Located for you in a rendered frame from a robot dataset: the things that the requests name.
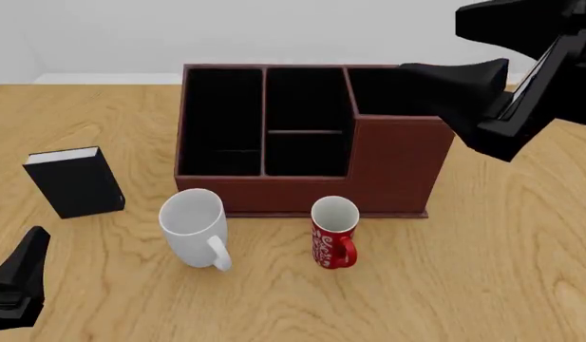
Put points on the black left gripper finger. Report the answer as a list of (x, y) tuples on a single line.
[(29, 263)]

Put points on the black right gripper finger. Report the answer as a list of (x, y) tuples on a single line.
[(511, 25), (463, 92)]

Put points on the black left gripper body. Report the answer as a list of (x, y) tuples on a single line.
[(12, 310)]

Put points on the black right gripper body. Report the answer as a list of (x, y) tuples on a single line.
[(525, 121)]

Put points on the red-brown desk caddy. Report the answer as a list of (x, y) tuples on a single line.
[(397, 160)]

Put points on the white mug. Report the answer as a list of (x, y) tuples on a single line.
[(188, 242)]

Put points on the red patterned mug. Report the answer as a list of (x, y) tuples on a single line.
[(322, 247)]

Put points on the black book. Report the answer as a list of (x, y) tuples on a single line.
[(74, 185)]

